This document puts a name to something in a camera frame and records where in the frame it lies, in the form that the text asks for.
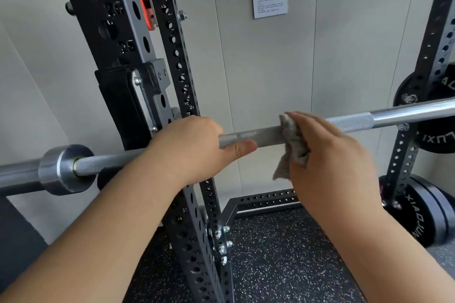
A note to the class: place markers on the person's right hand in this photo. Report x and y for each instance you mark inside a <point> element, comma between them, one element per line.
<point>330,164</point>

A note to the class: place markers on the person's left hand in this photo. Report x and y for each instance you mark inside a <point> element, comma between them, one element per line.
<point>192,150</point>

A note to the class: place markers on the person's left thumb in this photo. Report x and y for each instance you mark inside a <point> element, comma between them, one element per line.
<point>239,150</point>

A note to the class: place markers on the grey cleaning cloth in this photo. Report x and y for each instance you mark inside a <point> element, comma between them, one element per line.
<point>293,146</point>

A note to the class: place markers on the steel barbell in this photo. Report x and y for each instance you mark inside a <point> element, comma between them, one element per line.
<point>355,122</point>

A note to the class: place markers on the person's right forearm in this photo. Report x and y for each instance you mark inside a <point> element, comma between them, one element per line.
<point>391,256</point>

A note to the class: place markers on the person's left forearm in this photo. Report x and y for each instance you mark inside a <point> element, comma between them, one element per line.
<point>92,235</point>

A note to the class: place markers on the black perforated rack base beam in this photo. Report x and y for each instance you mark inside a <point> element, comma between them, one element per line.
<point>266,201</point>

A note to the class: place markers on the black perforated rack upright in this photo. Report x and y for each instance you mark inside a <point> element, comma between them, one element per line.
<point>177,100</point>
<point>423,93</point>

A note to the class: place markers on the black J-hook bar holder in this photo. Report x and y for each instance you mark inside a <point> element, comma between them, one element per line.
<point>124,107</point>

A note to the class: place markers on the black weight plate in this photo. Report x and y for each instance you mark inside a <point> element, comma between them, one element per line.
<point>442,203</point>
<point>412,214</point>
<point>437,114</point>

